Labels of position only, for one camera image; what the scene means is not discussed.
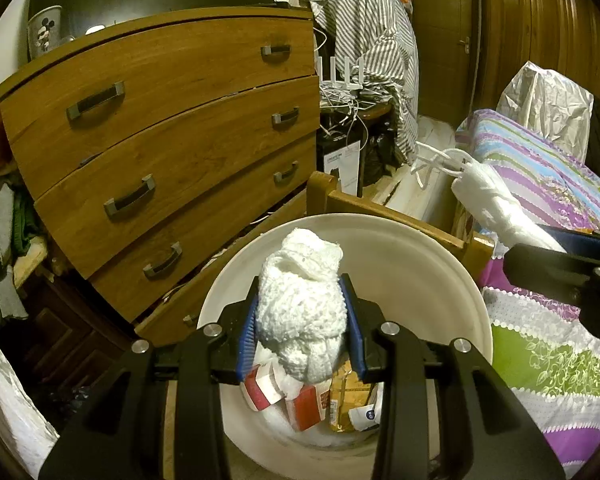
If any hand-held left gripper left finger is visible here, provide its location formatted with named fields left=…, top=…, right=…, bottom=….
left=39, top=292, right=261, bottom=480

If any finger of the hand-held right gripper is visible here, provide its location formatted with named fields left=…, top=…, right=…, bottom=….
left=502, top=244, right=600, bottom=346
left=545, top=224, right=600, bottom=262

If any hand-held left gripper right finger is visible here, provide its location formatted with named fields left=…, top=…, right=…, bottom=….
left=340, top=274, right=566, bottom=480

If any white knitted sock ball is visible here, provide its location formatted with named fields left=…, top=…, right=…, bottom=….
left=256, top=228, right=348, bottom=383

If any white plastic bag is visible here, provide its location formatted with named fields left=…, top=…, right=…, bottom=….
left=412, top=141, right=568, bottom=253

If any white plastic bin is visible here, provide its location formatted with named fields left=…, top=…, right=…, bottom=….
left=197, top=214, right=495, bottom=478

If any red and white box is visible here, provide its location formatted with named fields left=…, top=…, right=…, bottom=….
left=284, top=379, right=332, bottom=432
left=243, top=360, right=287, bottom=412

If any brown patterned packet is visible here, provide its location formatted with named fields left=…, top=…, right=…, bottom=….
left=328, top=357, right=385, bottom=433

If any striped colourful blanket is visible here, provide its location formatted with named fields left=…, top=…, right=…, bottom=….
left=455, top=108, right=600, bottom=478

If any silver plastic bag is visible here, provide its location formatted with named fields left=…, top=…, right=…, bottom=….
left=495, top=61, right=595, bottom=162

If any wooden stool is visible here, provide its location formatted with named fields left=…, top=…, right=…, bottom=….
left=306, top=171, right=495, bottom=263

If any dark wooden cabinet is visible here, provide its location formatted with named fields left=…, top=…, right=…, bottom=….
left=7, top=270, right=148, bottom=413

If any black box with white label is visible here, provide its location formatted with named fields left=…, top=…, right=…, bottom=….
left=322, top=135, right=366, bottom=198

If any wooden chest of drawers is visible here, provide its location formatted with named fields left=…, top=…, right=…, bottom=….
left=0, top=7, right=323, bottom=348

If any brown wooden wardrobe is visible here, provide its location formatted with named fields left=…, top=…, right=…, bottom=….
left=472, top=0, right=600, bottom=111

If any white cloth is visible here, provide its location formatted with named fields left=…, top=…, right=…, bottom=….
left=0, top=320, right=61, bottom=467

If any brown wooden door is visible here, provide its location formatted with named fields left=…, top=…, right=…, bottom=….
left=397, top=0, right=481, bottom=126

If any white router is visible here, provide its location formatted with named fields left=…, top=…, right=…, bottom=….
left=316, top=55, right=376, bottom=100

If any pile of clothes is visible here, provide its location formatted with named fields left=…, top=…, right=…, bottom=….
left=0, top=95, right=47, bottom=321

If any striped shirt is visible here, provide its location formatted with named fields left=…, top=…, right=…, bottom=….
left=294, top=0, right=421, bottom=166

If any printed cup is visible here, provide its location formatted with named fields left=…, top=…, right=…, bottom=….
left=27, top=5, right=63, bottom=61

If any tangle of white cables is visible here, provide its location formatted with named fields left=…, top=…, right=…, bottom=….
left=320, top=85, right=382, bottom=147

